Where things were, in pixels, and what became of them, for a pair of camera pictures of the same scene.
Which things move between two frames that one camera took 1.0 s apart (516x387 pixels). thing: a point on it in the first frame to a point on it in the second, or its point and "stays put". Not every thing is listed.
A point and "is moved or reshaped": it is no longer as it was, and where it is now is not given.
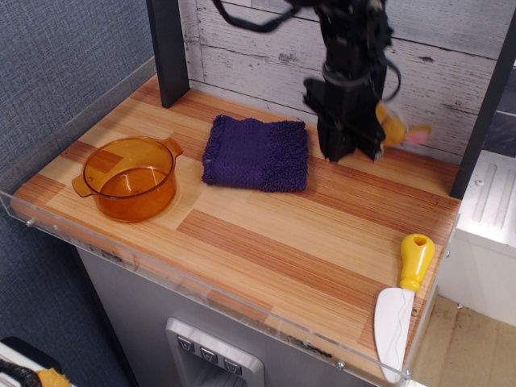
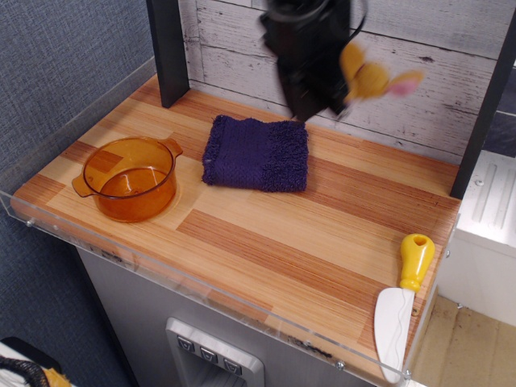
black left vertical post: x=166 y=31 stays put
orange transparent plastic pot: x=133 y=179 stays put
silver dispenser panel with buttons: x=203 y=360 stays put
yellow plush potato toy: x=395 y=132 is moved or reshaped
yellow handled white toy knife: x=393 y=307 stays put
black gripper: x=346 y=101 to x=307 y=38
